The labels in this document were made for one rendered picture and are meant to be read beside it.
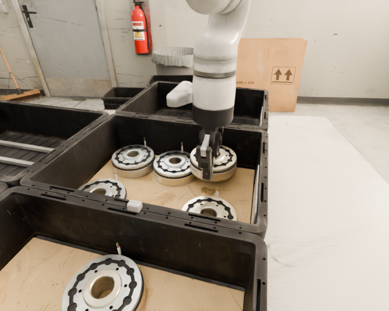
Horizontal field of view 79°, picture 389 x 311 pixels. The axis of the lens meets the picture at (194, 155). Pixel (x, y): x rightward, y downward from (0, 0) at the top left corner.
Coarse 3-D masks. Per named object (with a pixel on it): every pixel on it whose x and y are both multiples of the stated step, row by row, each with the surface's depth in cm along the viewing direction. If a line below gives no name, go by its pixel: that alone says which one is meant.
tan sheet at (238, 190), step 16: (96, 176) 56; (112, 176) 56; (144, 176) 56; (240, 176) 56; (128, 192) 52; (144, 192) 52; (160, 192) 52; (176, 192) 52; (192, 192) 52; (208, 192) 52; (224, 192) 52; (240, 192) 52; (176, 208) 48; (240, 208) 48
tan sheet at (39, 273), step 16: (32, 240) 41; (16, 256) 39; (32, 256) 39; (48, 256) 39; (64, 256) 39; (80, 256) 39; (96, 256) 39; (0, 272) 36; (16, 272) 36; (32, 272) 36; (48, 272) 36; (64, 272) 36; (144, 272) 36; (160, 272) 36; (0, 288) 34; (16, 288) 34; (32, 288) 34; (48, 288) 34; (64, 288) 34; (160, 288) 34; (176, 288) 34; (192, 288) 34; (208, 288) 34; (224, 288) 34; (0, 304) 33; (16, 304) 33; (32, 304) 33; (48, 304) 33; (144, 304) 33; (160, 304) 33; (176, 304) 33; (192, 304) 33; (208, 304) 33; (224, 304) 33; (240, 304) 33
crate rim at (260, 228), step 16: (96, 128) 55; (224, 128) 55; (240, 128) 55; (48, 160) 44; (32, 176) 40; (64, 192) 37; (80, 192) 37; (144, 208) 34; (160, 208) 34; (208, 224) 32; (224, 224) 32; (240, 224) 32; (256, 224) 32
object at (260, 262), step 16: (16, 192) 37; (32, 192) 37; (48, 192) 37; (80, 208) 35; (96, 208) 34; (112, 208) 34; (160, 224) 32; (176, 224) 32; (192, 224) 32; (240, 240) 30; (256, 240) 30; (256, 256) 28; (256, 272) 26; (256, 288) 25; (256, 304) 25
